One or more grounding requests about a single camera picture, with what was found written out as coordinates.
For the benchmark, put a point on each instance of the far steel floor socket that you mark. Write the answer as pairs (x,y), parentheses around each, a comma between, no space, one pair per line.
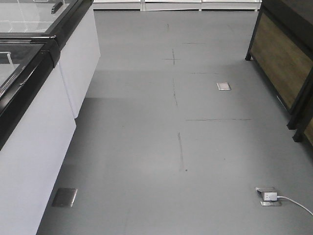
(223,86)

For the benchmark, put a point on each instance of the white shelf base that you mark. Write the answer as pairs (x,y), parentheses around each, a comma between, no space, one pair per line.
(168,5)

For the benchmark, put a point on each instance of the near white chest freezer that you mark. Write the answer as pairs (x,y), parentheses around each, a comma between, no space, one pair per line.
(36,128)

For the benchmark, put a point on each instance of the white chest freezer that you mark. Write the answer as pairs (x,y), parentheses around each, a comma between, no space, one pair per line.
(36,128)
(68,23)

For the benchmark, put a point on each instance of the closed steel floor socket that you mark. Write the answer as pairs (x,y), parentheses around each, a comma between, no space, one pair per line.
(64,197)

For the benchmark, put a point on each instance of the far white chest freezer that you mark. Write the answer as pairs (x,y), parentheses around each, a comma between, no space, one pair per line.
(68,23)

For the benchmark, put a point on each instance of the open floor socket with plug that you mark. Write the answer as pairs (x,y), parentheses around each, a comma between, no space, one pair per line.
(268,196)

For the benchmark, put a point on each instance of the wooden black-framed produce stand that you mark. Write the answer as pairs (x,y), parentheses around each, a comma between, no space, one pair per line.
(282,47)

